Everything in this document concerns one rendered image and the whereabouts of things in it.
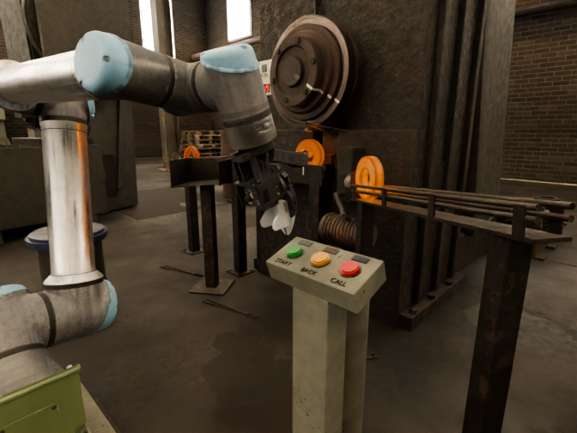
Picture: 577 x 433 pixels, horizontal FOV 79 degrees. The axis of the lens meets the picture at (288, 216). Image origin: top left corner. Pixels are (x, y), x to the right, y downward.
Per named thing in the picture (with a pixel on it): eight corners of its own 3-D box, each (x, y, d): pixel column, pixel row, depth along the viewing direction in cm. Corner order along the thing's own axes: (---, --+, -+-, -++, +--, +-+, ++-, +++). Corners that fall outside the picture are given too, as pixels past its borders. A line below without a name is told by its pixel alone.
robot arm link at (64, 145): (35, 341, 101) (16, 76, 98) (98, 323, 115) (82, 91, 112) (57, 352, 92) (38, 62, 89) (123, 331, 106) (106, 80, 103)
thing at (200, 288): (194, 277, 214) (186, 157, 197) (236, 280, 210) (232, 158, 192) (179, 292, 194) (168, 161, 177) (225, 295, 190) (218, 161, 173)
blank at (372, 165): (368, 206, 130) (360, 206, 129) (359, 168, 135) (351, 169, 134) (389, 187, 116) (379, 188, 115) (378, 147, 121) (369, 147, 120)
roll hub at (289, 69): (294, 26, 152) (335, 57, 141) (270, 85, 169) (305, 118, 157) (284, 22, 149) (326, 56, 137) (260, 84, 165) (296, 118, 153)
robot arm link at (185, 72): (141, 59, 65) (184, 45, 58) (191, 76, 75) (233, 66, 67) (141, 111, 66) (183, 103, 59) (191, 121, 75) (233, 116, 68)
